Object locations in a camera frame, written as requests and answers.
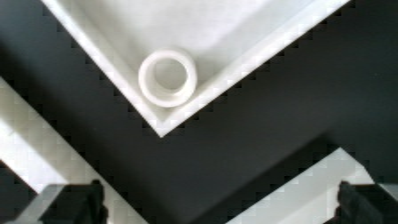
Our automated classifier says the white obstacle wall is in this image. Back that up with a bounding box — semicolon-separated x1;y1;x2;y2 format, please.
225;148;387;224
0;77;147;224

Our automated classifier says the white obstacle right wall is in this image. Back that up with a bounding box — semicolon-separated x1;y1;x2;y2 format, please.
225;148;387;224

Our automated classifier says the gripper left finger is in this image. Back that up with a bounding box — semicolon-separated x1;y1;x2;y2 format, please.
12;180;108;224

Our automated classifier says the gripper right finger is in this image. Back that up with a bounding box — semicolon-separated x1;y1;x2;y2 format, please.
330;181;398;224

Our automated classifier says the white obstacle front wall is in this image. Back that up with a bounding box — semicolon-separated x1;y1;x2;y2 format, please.
0;77;147;224

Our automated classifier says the white square tabletop part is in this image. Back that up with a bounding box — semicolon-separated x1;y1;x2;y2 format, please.
41;0;350;135

